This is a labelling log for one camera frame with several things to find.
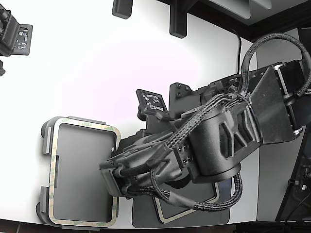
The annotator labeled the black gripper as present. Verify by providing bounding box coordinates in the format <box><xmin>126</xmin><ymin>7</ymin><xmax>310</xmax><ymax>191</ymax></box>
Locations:
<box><xmin>111</xmin><ymin>119</ymin><xmax>177</xmax><ymax>159</ymax></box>

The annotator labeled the rectangular frame with beige tape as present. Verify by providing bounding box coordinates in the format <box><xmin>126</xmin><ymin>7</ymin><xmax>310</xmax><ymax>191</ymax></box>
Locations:
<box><xmin>152</xmin><ymin>182</ymin><xmax>220</xmax><ymax>224</ymax></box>
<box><xmin>48</xmin><ymin>117</ymin><xmax>122</xmax><ymax>228</ymax></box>

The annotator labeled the gray box with edge tabs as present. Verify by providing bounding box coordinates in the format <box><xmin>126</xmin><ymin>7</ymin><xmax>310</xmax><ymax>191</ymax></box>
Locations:
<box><xmin>35</xmin><ymin>116</ymin><xmax>123</xmax><ymax>231</ymax></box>

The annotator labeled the dark gray flat mat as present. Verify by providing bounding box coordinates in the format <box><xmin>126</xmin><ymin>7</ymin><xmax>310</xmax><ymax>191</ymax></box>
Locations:
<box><xmin>131</xmin><ymin>179</ymin><xmax>231</xmax><ymax>229</ymax></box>

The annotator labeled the black diagonal stand pole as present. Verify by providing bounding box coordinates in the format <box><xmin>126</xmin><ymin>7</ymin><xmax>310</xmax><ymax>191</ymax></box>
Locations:
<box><xmin>275</xmin><ymin>131</ymin><xmax>311</xmax><ymax>221</ymax></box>

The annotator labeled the large gray panel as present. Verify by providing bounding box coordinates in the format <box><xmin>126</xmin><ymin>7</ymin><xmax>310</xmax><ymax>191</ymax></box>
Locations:
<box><xmin>208</xmin><ymin>0</ymin><xmax>252</xmax><ymax>20</ymax></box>

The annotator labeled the black device with knob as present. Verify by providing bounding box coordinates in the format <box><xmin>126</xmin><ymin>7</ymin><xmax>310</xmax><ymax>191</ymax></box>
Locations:
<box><xmin>288</xmin><ymin>163</ymin><xmax>311</xmax><ymax>195</ymax></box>

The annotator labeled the small gray panel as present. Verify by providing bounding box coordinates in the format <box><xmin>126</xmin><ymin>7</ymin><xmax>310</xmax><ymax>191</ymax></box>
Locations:
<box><xmin>250</xmin><ymin>0</ymin><xmax>273</xmax><ymax>10</ymax></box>

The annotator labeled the dark flat panel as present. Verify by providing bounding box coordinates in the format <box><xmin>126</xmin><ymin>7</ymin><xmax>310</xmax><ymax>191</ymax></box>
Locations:
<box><xmin>297</xmin><ymin>27</ymin><xmax>311</xmax><ymax>61</ymax></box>

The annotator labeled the gripper camera with circuit board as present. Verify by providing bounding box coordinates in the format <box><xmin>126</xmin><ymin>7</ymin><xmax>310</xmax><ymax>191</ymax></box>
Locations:
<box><xmin>135</xmin><ymin>88</ymin><xmax>171</xmax><ymax>121</ymax></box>

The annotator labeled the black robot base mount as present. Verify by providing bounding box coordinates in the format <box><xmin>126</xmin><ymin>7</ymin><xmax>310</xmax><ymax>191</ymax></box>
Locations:
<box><xmin>169</xmin><ymin>82</ymin><xmax>207</xmax><ymax>119</ymax></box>

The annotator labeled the long black bracket block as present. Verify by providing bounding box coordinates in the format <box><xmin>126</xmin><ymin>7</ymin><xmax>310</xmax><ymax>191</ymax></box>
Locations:
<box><xmin>169</xmin><ymin>0</ymin><xmax>188</xmax><ymax>39</ymax></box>

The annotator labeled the thin black cable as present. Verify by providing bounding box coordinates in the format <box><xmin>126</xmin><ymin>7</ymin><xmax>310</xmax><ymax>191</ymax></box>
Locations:
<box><xmin>229</xmin><ymin>27</ymin><xmax>243</xmax><ymax>73</ymax></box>

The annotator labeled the short black bracket block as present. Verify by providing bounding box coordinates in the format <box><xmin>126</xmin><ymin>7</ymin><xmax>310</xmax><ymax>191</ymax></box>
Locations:
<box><xmin>111</xmin><ymin>0</ymin><xmax>134</xmax><ymax>19</ymax></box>

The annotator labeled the black frame structure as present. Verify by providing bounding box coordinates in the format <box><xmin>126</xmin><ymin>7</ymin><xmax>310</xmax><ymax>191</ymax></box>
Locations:
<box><xmin>155</xmin><ymin>0</ymin><xmax>311</xmax><ymax>45</ymax></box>

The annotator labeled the black camera module on stand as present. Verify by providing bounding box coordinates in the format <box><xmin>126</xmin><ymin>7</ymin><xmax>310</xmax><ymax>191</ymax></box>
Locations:
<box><xmin>0</xmin><ymin>4</ymin><xmax>34</xmax><ymax>57</ymax></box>

